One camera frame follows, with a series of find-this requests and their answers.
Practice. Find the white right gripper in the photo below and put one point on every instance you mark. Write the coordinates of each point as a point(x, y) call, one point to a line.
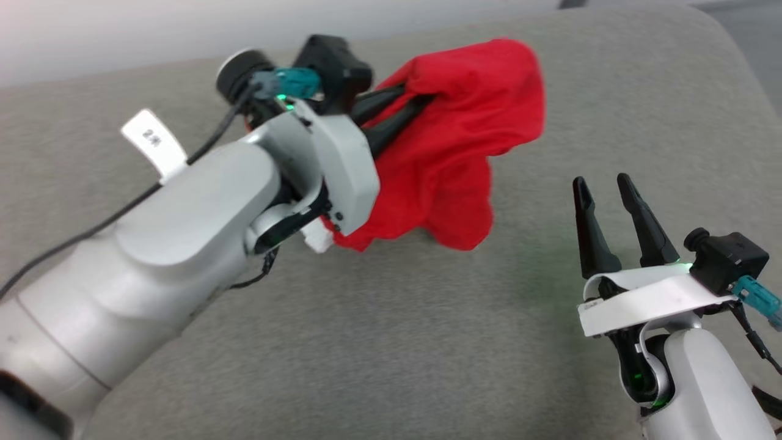
point(647, 299)

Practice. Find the black cylinder with white rim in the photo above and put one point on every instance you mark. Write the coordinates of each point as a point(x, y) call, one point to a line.
point(241, 70)

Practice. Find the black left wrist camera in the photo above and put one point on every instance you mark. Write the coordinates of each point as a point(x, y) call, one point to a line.
point(333, 70)

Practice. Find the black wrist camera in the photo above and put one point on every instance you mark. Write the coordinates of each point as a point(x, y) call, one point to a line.
point(333, 70)
point(727, 260)

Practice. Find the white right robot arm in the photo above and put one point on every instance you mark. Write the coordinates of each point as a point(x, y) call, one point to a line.
point(708, 391)

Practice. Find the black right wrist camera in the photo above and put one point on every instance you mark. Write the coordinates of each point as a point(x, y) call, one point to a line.
point(727, 260)

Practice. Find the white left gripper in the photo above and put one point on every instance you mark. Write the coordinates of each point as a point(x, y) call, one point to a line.
point(342, 165)

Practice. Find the red and white jersey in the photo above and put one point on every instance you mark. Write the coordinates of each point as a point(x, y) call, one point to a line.
point(458, 134)

